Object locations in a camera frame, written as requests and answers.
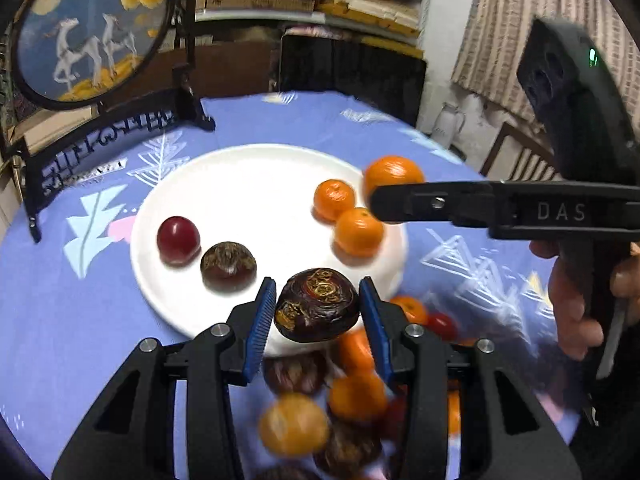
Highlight blue printed tablecloth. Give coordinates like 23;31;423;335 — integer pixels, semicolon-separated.
0;91;598;480

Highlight large dark water chestnut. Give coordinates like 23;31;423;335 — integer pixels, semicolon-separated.
273;267;361;343

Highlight wooden chair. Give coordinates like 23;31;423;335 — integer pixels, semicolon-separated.
479;122;565;182

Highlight white round plate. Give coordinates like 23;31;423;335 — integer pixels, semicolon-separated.
130;144;410;358

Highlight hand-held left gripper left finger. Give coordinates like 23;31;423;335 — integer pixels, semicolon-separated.
52;276;278;480

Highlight round horse screen on stand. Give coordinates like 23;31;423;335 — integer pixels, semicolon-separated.
9;0;217;245

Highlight white enamel pitcher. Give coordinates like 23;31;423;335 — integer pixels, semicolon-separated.
432;102;467;149

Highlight black chair back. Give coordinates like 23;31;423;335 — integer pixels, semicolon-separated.
276;29;429;128

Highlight small dark water chestnut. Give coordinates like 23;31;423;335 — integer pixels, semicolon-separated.
200;241;258;293

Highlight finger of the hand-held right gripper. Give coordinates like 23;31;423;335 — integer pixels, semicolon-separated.
369;180;507;227

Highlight large orange tangerine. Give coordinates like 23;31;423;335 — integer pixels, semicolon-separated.
362;155;426;223

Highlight beige striped curtain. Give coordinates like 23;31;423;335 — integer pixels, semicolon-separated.
451;0;633;128

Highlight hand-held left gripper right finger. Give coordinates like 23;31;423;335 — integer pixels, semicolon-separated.
357;276;583;480

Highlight small orange tangerine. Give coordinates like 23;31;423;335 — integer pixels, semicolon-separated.
333;207;386;259
313;179;356;223

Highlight person's right hand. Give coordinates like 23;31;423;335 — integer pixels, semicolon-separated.
530;239;640;361

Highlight white shelf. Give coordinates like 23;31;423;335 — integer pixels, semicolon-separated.
195;0;483;68

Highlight dark red cherry tomato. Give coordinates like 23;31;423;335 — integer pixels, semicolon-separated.
156;215;201;266

